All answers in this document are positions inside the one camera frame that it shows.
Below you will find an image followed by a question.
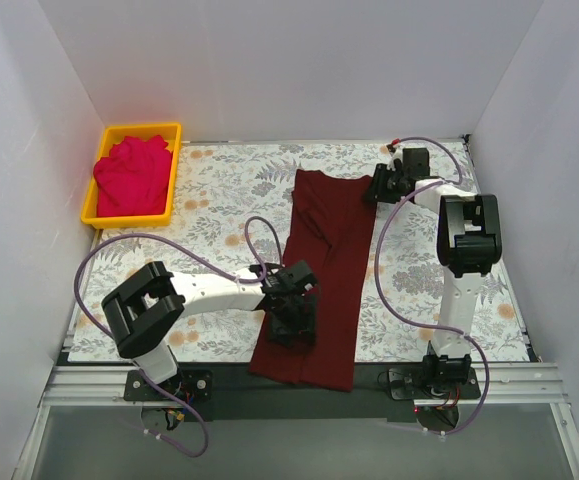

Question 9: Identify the dark red t shirt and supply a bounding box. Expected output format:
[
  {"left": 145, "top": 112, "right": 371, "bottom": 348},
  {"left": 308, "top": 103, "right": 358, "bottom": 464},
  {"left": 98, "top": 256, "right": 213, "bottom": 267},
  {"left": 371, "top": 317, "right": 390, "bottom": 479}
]
[{"left": 249, "top": 170, "right": 377, "bottom": 392}]

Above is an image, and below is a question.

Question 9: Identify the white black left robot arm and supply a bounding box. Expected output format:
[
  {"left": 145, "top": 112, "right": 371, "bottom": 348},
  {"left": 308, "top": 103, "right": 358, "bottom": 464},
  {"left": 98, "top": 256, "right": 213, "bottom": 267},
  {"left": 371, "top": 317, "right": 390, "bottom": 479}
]
[{"left": 102, "top": 260, "right": 319, "bottom": 400}]

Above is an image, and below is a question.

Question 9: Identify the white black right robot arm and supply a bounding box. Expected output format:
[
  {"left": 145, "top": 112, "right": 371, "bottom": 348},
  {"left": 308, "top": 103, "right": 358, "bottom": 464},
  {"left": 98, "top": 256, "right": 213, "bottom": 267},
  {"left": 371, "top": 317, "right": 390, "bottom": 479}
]
[{"left": 364, "top": 162, "right": 502, "bottom": 399}]

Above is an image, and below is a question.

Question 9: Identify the floral patterned table mat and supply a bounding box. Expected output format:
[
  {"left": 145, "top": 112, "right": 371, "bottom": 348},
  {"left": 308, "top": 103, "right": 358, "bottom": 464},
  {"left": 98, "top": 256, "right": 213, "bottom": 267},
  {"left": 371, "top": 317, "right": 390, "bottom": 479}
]
[{"left": 67, "top": 141, "right": 530, "bottom": 364}]

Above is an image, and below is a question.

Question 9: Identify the bright pink t shirt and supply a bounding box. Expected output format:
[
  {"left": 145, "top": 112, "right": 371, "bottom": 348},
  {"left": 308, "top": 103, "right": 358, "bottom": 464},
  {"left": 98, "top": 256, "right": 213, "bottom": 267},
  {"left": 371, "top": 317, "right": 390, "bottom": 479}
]
[{"left": 93, "top": 135, "right": 172, "bottom": 217}]

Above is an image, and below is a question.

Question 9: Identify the yellow plastic bin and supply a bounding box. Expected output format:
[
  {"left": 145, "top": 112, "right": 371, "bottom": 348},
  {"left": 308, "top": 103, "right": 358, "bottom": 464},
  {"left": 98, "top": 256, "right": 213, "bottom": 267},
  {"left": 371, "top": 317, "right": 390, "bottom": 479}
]
[{"left": 81, "top": 123, "right": 182, "bottom": 230}]

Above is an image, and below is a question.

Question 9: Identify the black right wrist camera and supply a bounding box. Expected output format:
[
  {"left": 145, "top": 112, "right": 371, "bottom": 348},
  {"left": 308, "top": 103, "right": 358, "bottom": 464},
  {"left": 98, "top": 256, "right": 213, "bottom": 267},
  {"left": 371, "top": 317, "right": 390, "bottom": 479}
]
[{"left": 402, "top": 147, "right": 430, "bottom": 179}]

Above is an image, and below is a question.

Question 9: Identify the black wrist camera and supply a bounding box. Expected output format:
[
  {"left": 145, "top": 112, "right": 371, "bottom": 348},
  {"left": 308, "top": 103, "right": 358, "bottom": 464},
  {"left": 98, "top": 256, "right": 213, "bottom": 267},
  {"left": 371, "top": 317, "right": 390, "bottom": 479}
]
[
  {"left": 262, "top": 260, "right": 318, "bottom": 296},
  {"left": 402, "top": 147, "right": 430, "bottom": 179}
]

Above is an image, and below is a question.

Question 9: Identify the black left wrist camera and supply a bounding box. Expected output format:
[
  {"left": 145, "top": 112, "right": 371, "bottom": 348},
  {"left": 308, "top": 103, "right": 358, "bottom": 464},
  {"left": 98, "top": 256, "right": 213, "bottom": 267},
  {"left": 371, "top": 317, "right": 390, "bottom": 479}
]
[{"left": 262, "top": 260, "right": 318, "bottom": 296}]

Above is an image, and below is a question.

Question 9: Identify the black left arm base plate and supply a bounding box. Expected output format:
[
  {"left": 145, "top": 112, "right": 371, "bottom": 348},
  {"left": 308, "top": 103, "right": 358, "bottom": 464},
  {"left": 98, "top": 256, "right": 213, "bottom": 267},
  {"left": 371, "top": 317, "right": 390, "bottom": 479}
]
[{"left": 123, "top": 369, "right": 213, "bottom": 403}]

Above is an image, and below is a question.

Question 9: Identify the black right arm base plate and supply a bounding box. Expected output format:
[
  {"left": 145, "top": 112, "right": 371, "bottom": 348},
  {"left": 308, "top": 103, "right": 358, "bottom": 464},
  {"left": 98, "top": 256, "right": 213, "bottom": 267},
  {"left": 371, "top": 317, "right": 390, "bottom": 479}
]
[{"left": 387, "top": 362, "right": 482, "bottom": 406}]

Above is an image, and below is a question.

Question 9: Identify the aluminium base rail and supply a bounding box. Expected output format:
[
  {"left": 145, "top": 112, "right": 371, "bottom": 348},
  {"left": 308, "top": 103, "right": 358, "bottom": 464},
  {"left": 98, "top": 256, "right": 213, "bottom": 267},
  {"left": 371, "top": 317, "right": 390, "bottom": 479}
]
[{"left": 43, "top": 362, "right": 570, "bottom": 405}]

